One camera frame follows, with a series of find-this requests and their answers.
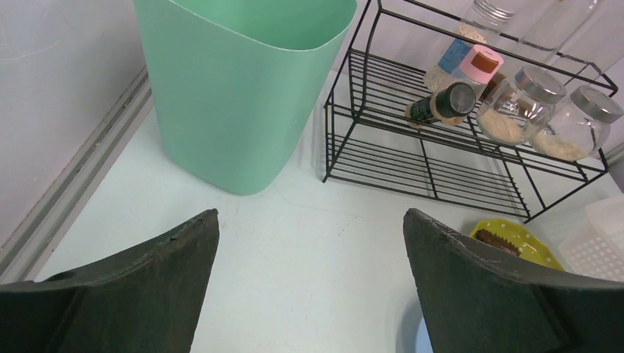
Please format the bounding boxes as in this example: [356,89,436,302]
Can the small black lid bottle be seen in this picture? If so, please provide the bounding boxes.
[404,82,477,128]

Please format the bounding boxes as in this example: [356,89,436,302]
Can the black wire rack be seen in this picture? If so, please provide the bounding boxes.
[323,1,609,222]

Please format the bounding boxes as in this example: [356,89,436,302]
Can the green dotted plate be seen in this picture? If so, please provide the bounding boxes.
[470,218,565,271]

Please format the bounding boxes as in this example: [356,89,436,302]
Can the dark brown food piece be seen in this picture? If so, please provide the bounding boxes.
[475,229,520,257]

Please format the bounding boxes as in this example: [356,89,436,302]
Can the pink lid spice bottle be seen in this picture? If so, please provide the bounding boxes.
[448,44,504,99]

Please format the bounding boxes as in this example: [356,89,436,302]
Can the glass jar beige contents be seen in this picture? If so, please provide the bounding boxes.
[475,65,567,146]
[528,85,623,161]

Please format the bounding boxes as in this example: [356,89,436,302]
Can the green plastic waste bin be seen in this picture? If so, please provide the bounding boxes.
[135,0,357,196]

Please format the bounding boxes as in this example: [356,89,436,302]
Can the silver lid shaker jar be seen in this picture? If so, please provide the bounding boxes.
[423,0,518,91]

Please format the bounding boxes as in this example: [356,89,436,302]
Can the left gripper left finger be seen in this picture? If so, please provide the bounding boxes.
[1,210,219,352]

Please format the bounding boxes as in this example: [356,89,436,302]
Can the white plastic basket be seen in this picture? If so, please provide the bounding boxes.
[559,194,623,282]

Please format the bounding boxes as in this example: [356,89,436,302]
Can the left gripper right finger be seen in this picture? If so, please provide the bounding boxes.
[403,208,623,352]

